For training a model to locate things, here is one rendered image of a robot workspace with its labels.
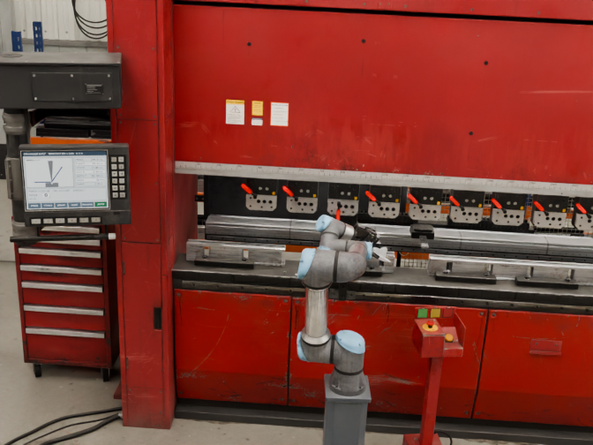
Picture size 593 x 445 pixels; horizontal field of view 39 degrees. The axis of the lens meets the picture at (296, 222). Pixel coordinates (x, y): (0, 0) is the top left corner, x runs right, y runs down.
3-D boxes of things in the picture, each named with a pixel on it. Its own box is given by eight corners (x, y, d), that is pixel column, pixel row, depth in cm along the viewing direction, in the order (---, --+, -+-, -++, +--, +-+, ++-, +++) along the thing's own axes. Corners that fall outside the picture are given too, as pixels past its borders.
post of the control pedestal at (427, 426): (421, 448, 406) (432, 351, 387) (418, 441, 411) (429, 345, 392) (431, 448, 407) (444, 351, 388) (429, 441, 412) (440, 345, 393)
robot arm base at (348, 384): (367, 396, 328) (369, 375, 324) (329, 395, 328) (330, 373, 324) (364, 376, 342) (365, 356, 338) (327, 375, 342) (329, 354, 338)
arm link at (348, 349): (363, 374, 325) (364, 343, 320) (328, 370, 326) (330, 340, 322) (364, 358, 336) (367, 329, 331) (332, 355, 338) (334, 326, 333)
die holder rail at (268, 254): (186, 260, 420) (185, 243, 417) (188, 255, 426) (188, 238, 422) (284, 267, 418) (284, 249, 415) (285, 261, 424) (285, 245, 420)
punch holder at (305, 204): (286, 212, 406) (287, 179, 400) (287, 206, 414) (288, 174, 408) (316, 214, 405) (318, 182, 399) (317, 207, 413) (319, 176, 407)
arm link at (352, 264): (368, 256, 297) (373, 236, 345) (338, 253, 298) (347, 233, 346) (365, 288, 298) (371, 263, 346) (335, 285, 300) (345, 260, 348)
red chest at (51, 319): (24, 382, 467) (10, 217, 431) (54, 339, 514) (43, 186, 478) (111, 388, 465) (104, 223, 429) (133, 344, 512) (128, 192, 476)
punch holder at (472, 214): (450, 222, 402) (454, 189, 397) (447, 215, 410) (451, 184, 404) (481, 223, 402) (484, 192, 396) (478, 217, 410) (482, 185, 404)
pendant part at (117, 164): (25, 228, 355) (18, 147, 342) (27, 217, 366) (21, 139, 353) (131, 224, 364) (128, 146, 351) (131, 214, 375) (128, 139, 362)
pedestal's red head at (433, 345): (420, 358, 381) (424, 323, 374) (411, 341, 396) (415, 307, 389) (462, 357, 384) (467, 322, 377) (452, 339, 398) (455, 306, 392)
